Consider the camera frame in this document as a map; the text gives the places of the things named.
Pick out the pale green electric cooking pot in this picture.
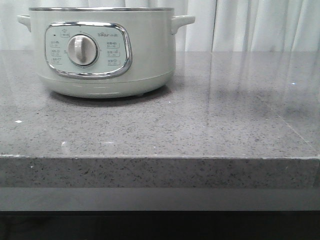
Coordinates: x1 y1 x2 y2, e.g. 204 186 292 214
17 7 195 99

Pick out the white pleated curtain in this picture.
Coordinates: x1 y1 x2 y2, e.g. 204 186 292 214
0 0 320 52

